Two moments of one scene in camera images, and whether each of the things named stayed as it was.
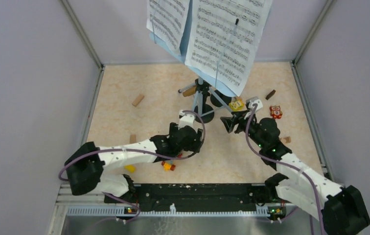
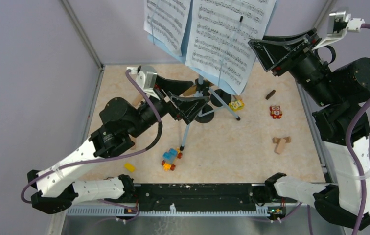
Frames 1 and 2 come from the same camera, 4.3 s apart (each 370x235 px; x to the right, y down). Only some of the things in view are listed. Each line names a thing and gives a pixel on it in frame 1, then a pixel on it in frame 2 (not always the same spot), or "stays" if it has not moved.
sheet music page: x=223 y=37 stays
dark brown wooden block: x=270 y=94 stays
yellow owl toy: x=237 y=105 stays
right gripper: x=238 y=117 -> x=271 y=52
